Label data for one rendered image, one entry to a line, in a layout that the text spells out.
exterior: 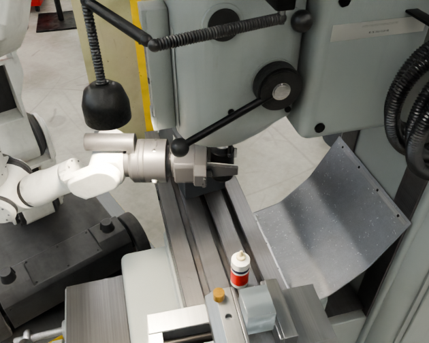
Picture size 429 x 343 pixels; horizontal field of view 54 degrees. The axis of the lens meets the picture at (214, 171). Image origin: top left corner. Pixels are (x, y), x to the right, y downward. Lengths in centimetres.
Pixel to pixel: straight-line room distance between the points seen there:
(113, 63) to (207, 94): 199
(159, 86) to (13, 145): 70
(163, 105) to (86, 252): 93
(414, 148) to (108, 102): 43
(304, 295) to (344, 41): 51
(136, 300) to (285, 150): 199
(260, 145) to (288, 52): 230
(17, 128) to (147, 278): 55
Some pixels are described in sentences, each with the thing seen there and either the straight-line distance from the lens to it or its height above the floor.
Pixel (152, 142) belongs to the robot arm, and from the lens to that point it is 83.
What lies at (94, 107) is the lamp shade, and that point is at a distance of 65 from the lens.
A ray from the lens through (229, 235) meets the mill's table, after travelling 108.
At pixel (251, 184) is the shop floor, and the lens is 262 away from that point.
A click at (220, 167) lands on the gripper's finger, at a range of 82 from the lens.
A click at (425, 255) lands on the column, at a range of 105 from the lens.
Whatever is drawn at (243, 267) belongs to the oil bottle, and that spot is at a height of 103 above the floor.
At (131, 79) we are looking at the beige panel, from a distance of 267.
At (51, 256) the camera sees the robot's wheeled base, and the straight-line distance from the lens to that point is 159.
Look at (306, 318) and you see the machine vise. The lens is 89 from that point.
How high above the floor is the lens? 177
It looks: 41 degrees down
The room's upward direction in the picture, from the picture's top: straight up
